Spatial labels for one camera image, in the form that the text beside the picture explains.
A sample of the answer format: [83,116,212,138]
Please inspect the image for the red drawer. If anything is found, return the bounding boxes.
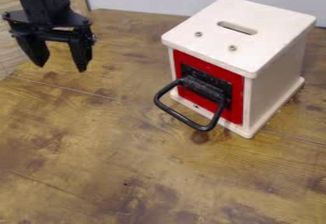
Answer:
[172,50,244,125]

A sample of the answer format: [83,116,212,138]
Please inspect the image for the black metal drawer handle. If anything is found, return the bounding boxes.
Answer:
[154,63,232,132]

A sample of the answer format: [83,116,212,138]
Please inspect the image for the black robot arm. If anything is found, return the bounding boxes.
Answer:
[1,0,95,72]

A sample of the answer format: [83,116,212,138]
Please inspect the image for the white wooden box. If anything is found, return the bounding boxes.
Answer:
[160,0,315,138]

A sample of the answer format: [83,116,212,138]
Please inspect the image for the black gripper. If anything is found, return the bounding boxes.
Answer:
[3,0,95,72]

